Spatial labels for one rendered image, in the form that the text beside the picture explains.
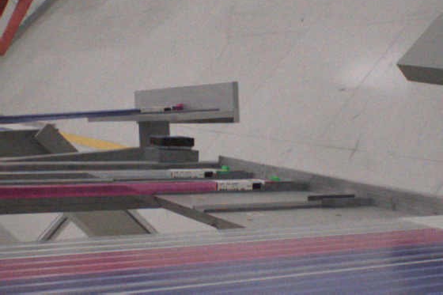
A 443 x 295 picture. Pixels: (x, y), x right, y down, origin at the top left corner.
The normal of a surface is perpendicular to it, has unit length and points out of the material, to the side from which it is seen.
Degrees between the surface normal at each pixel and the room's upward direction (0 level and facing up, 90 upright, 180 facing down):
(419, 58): 0
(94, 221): 90
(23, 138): 90
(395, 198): 42
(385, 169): 0
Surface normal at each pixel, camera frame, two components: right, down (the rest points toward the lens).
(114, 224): 0.55, 0.01
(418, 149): -0.61, -0.68
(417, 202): -0.86, -0.01
